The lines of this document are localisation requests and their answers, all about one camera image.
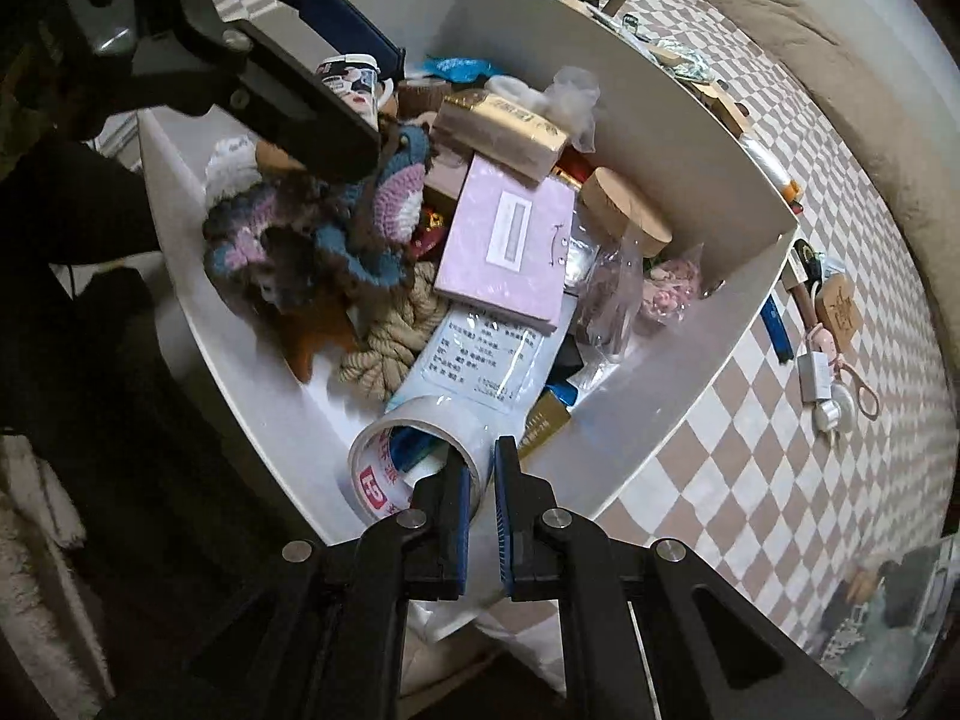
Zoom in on checkered bed sheet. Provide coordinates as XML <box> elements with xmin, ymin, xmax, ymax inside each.
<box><xmin>202</xmin><ymin>0</ymin><xmax>960</xmax><ymax>661</ymax></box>

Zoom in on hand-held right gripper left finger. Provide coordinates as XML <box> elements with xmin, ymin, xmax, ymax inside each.
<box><xmin>187</xmin><ymin>461</ymin><xmax>481</xmax><ymax>720</ymax></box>

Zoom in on cartoon printed tube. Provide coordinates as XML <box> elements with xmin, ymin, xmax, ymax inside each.
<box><xmin>315</xmin><ymin>52</ymin><xmax>398</xmax><ymax>132</ymax></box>

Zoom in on white and blue packet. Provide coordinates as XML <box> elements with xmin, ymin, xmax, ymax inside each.
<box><xmin>390</xmin><ymin>307</ymin><xmax>563</xmax><ymax>413</ymax></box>

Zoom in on beige rope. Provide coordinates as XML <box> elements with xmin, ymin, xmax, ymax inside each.
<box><xmin>337</xmin><ymin>281</ymin><xmax>451</xmax><ymax>402</ymax></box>

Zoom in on silver foil bundle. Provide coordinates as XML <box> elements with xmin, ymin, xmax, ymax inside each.
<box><xmin>660</xmin><ymin>45</ymin><xmax>710</xmax><ymax>80</ymax></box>

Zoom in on jar with wooden lid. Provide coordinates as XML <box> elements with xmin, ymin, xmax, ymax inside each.
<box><xmin>566</xmin><ymin>165</ymin><xmax>674</xmax><ymax>361</ymax></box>

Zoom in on orange leather piece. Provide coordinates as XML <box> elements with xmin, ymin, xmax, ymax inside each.
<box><xmin>274</xmin><ymin>292</ymin><xmax>361</xmax><ymax>383</ymax></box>

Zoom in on beige and gold box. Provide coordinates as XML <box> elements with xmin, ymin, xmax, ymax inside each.
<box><xmin>435</xmin><ymin>88</ymin><xmax>571</xmax><ymax>182</ymax></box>

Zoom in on white fluffy rug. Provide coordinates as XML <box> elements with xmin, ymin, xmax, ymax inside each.
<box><xmin>0</xmin><ymin>435</ymin><xmax>98</xmax><ymax>713</ymax></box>

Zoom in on beige quilt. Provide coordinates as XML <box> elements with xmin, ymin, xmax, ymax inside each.
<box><xmin>622</xmin><ymin>0</ymin><xmax>960</xmax><ymax>301</ymax></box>

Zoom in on clear packing tape roll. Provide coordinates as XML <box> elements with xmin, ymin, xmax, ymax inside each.
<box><xmin>347</xmin><ymin>394</ymin><xmax>496</xmax><ymax>541</ymax></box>

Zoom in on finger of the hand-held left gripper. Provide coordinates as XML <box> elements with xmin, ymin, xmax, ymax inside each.
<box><xmin>223</xmin><ymin>19</ymin><xmax>385</xmax><ymax>184</ymax></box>
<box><xmin>199</xmin><ymin>0</ymin><xmax>410</xmax><ymax>74</ymax></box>

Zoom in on blue tube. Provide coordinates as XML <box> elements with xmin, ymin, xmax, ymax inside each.
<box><xmin>761</xmin><ymin>292</ymin><xmax>794</xmax><ymax>365</ymax></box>

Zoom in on clear plastic bag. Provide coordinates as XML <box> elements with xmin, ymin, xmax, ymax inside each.
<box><xmin>487</xmin><ymin>66</ymin><xmax>602</xmax><ymax>155</ymax></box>

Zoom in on white charger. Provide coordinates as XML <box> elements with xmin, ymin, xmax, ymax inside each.
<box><xmin>796</xmin><ymin>351</ymin><xmax>856</xmax><ymax>432</ymax></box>

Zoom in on clear plastic storage bin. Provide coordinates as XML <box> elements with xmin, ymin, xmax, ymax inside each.
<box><xmin>806</xmin><ymin>540</ymin><xmax>946</xmax><ymax>683</ymax></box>

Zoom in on white bottle with orange cap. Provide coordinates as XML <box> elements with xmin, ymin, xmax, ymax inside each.
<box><xmin>739</xmin><ymin>131</ymin><xmax>800</xmax><ymax>200</ymax></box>

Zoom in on blue and pink crochet pouch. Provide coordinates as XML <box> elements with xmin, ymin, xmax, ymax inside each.
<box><xmin>201</xmin><ymin>120</ymin><xmax>436</xmax><ymax>316</ymax></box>

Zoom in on pink fabric flowers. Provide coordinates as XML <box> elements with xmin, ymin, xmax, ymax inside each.
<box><xmin>637</xmin><ymin>255</ymin><xmax>706</xmax><ymax>323</ymax></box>

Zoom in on pink notebook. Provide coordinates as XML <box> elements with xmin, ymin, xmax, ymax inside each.
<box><xmin>433</xmin><ymin>154</ymin><xmax>577</xmax><ymax>327</ymax></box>

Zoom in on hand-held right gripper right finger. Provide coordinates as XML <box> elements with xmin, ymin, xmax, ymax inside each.
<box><xmin>495</xmin><ymin>435</ymin><xmax>875</xmax><ymax>720</ymax></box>

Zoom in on pink scissors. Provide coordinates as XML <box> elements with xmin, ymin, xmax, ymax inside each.
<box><xmin>806</xmin><ymin>326</ymin><xmax>882</xmax><ymax>421</ymax></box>

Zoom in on white storage box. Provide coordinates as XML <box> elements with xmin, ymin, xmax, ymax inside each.
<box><xmin>137</xmin><ymin>0</ymin><xmax>803</xmax><ymax>691</ymax></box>

